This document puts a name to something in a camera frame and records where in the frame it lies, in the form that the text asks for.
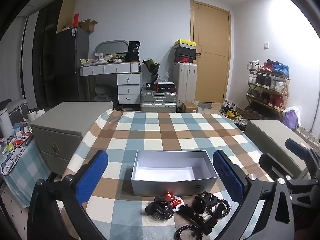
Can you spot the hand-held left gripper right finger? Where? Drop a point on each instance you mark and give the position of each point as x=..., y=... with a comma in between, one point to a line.
x=228, y=176

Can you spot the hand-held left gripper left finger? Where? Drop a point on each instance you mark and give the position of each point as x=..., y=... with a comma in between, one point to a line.
x=93, y=176

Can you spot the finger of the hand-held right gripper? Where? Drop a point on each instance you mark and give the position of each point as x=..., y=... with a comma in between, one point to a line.
x=272, y=163
x=296, y=147

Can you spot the black hair claw clip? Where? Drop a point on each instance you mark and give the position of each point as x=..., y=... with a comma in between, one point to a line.
x=203, y=200
x=160, y=207

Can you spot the long black banana hair clip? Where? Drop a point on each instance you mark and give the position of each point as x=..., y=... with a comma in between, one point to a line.
x=195, y=217

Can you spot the grey cardboard box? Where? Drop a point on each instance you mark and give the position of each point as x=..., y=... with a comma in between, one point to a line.
x=172, y=185

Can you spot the red hair clip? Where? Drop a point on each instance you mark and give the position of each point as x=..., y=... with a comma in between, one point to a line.
x=178, y=202

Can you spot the purple bag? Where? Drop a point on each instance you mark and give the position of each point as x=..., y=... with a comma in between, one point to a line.
x=291, y=118

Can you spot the grey bedside cabinet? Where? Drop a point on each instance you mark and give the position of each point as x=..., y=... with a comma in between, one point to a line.
x=267, y=135
x=70, y=120

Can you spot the checked side table cloth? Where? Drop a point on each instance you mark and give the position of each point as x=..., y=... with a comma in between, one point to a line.
x=30, y=170

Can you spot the pile of shoes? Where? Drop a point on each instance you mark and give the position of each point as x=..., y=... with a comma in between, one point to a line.
x=232, y=112

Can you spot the checked tablecloth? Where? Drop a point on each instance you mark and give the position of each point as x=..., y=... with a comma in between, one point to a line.
x=175, y=130

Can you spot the grey floor mat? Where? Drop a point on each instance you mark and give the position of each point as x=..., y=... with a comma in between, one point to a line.
x=204, y=105

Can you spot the small cardboard box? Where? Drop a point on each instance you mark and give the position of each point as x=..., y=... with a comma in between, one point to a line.
x=190, y=107

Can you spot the cloud-shaped white pad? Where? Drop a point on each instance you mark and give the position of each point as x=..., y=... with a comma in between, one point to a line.
x=10, y=161

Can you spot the silver suitcase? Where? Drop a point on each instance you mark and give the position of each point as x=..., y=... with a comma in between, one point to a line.
x=157, y=103

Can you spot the white upright suitcase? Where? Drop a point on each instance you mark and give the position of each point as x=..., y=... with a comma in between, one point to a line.
x=185, y=87

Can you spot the white cylindrical container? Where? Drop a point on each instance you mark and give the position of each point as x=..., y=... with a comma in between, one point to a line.
x=5, y=125

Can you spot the white desk with drawers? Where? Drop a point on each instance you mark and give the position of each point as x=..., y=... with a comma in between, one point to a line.
x=127, y=80

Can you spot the wooden door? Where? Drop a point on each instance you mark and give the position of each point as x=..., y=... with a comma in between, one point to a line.
x=212, y=75

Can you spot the small black carton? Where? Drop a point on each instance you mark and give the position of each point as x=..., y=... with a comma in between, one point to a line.
x=150, y=86

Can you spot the red and black carton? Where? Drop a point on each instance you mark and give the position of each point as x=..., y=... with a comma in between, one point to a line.
x=165, y=87

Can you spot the dark grey refrigerator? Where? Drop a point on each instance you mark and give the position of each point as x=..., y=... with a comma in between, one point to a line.
x=72, y=62

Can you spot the desk clutter pile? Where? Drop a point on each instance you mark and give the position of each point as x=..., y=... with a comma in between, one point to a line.
x=105, y=58

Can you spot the black wrapped flower bouquet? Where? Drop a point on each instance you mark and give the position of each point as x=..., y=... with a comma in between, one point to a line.
x=152, y=67

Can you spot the black and red shoe box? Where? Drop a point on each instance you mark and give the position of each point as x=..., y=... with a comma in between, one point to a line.
x=183, y=59

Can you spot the dark wardrobe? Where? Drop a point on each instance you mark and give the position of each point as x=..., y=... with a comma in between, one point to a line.
x=46, y=60

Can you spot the black gift box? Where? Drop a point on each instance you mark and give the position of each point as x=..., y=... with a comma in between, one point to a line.
x=133, y=51

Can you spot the arched grey mirror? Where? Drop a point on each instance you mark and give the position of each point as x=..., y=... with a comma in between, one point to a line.
x=112, y=46

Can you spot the yellow and black shoe box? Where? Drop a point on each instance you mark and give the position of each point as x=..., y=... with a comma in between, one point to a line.
x=184, y=43

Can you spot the open cardboard box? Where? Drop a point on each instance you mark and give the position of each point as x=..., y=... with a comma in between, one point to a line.
x=87, y=25

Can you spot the flat cardboard sheet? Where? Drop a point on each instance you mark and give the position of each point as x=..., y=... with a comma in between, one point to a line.
x=66, y=12

